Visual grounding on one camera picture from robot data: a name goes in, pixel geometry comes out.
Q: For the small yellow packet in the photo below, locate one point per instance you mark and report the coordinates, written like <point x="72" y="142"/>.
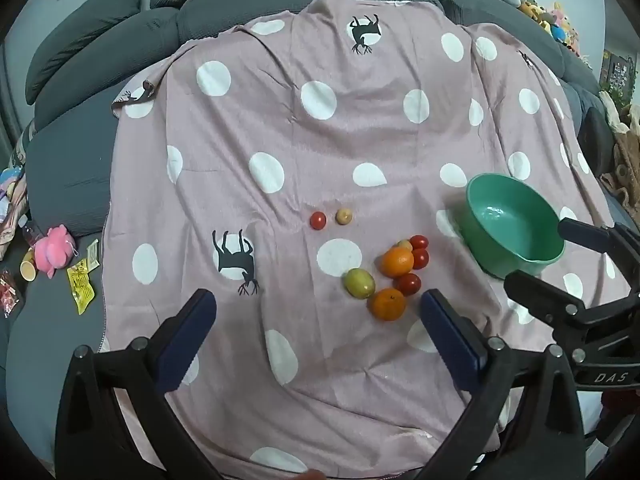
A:
<point x="92" y="255"/>

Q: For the yellow-green oval fruit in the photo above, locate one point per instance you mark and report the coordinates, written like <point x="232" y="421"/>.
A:
<point x="359" y="282"/>

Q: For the red snack packet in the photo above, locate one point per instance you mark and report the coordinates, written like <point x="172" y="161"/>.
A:
<point x="9" y="294"/>

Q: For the yellow snack packet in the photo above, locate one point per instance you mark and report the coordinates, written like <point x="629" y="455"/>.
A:
<point x="80" y="285"/>

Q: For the small tan round fruit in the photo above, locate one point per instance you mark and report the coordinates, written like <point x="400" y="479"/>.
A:
<point x="344" y="216"/>

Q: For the yellow cup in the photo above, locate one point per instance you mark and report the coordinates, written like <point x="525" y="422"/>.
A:
<point x="28" y="269"/>

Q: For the wall photo board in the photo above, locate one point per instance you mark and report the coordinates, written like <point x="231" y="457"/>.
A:
<point x="617" y="71"/>

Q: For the pink plush toy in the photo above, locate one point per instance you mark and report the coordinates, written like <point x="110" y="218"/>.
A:
<point x="52" y="251"/>

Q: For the grey sofa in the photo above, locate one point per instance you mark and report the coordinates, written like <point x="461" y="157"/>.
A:
<point x="75" y="170"/>

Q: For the green plastic bowl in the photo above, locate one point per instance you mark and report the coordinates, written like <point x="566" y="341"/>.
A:
<point x="505" y="232"/>

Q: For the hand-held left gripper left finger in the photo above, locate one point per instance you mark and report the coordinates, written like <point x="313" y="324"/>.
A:
<point x="192" y="330"/>

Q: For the pastel printed bag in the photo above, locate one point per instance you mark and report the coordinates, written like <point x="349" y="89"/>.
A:
<point x="11" y="200"/>

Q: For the small yellow cherry tomato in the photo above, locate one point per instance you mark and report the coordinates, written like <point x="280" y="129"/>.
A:
<point x="404" y="245"/>

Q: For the red cherry tomato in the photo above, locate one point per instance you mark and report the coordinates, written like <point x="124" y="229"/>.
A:
<point x="419" y="241"/>
<point x="421" y="259"/>
<point x="317" y="220"/>
<point x="407" y="284"/>

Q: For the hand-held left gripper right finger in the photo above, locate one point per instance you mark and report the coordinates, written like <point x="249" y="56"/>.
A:
<point x="447" y="330"/>

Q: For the pink polka dot deer blanket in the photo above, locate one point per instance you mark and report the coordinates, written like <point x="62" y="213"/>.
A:
<point x="350" y="110"/>

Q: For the pile of colourful plush toys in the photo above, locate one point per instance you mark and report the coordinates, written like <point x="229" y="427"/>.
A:
<point x="552" y="22"/>

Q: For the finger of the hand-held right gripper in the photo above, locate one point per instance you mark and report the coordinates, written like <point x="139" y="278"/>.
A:
<point x="537" y="292"/>
<point x="582" y="234"/>

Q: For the orange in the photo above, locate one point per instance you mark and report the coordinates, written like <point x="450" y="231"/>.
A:
<point x="386" y="305"/>
<point x="397" y="262"/>

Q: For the brown plush toy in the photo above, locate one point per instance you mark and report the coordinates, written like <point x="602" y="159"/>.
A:
<point x="625" y="150"/>

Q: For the black cushion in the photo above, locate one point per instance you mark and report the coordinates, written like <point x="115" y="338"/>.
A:
<point x="597" y="137"/>

